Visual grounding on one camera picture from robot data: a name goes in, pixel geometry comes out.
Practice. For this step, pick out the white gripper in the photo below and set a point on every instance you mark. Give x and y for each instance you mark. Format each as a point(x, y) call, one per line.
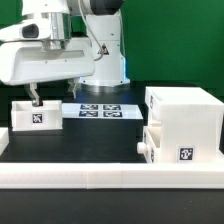
point(29, 63)

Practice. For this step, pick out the white drawer box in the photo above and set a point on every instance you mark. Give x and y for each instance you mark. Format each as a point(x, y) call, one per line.
point(149, 147)
point(26, 117)

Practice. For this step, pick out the white drawer box front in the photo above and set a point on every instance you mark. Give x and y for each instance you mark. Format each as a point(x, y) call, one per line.
point(149, 147)

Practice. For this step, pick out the white drawer cabinet frame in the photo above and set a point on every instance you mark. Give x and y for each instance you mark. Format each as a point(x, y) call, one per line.
point(190, 120)

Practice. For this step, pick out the white marker sheet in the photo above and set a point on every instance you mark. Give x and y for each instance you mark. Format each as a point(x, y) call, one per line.
point(101, 111)

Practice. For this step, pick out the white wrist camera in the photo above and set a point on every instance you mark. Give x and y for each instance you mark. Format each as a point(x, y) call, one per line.
point(26, 30)

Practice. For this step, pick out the white left border wall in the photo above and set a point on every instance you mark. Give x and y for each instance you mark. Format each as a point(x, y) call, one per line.
point(4, 139)

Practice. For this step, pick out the white border wall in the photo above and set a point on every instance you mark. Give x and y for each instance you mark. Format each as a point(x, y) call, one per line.
point(105, 175)
point(4, 139)

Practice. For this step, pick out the white front border wall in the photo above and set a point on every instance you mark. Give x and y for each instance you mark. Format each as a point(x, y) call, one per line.
point(105, 175)

